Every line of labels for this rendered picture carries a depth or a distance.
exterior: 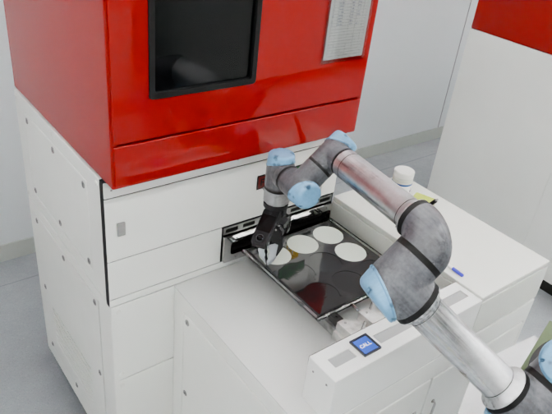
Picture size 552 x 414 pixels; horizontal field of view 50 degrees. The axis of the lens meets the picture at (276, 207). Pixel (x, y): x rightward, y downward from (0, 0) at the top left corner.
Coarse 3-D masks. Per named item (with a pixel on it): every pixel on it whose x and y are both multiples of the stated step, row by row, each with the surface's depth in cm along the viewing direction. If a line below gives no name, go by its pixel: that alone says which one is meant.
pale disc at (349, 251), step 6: (336, 246) 189; (342, 246) 190; (348, 246) 190; (354, 246) 190; (360, 246) 191; (336, 252) 186; (342, 252) 187; (348, 252) 187; (354, 252) 187; (360, 252) 188; (342, 258) 184; (348, 258) 184; (354, 258) 185; (360, 258) 185
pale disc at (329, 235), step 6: (318, 228) 197; (324, 228) 197; (330, 228) 198; (318, 234) 194; (324, 234) 195; (330, 234) 195; (336, 234) 195; (342, 234) 196; (318, 240) 191; (324, 240) 192; (330, 240) 192; (336, 240) 192
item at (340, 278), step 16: (320, 224) 199; (352, 240) 193; (256, 256) 180; (304, 256) 183; (320, 256) 184; (336, 256) 185; (368, 256) 186; (272, 272) 175; (288, 272) 176; (304, 272) 176; (320, 272) 177; (336, 272) 178; (352, 272) 179; (304, 288) 170; (320, 288) 170; (336, 288) 171; (352, 288) 172; (320, 304) 165; (336, 304) 165
